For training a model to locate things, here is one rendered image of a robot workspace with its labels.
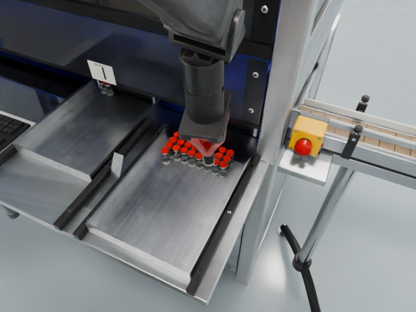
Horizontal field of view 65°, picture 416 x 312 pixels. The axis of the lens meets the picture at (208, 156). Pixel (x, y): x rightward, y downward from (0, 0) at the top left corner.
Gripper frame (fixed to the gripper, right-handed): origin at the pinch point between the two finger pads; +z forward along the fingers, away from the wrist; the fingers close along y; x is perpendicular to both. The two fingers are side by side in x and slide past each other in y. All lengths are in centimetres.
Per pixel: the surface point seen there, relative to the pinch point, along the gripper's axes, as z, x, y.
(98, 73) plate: 14, 39, 33
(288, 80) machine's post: 1.1, -13.4, 20.9
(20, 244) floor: 112, 105, 10
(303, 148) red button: 14.9, -19.0, 14.3
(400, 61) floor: 140, -125, 226
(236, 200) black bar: 23.9, -5.1, 3.5
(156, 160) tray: 26.1, 17.8, 13.7
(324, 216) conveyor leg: 63, -35, 24
